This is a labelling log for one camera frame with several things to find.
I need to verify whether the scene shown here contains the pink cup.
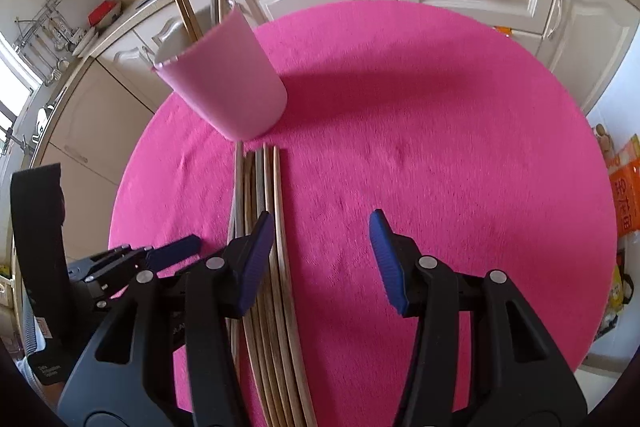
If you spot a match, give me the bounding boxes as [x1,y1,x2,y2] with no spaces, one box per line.
[153,8,288,141]

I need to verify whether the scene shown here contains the window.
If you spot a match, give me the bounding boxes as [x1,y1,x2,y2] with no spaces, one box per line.
[1,36,42,156]

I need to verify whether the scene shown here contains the orange snack bag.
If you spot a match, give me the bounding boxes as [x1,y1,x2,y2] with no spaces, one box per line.
[608,134,640,237]

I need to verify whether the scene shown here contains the pink round tablecloth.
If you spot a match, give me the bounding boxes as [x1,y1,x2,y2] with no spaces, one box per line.
[108,0,618,427]

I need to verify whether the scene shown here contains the red lid container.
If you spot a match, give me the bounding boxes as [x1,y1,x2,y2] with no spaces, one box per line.
[88,0,120,27]

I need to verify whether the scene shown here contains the lower base cabinets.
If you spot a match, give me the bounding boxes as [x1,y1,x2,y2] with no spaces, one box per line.
[35,0,639,261]

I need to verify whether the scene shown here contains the wall utensil rack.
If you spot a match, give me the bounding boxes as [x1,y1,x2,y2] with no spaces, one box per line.
[13,0,85,87]

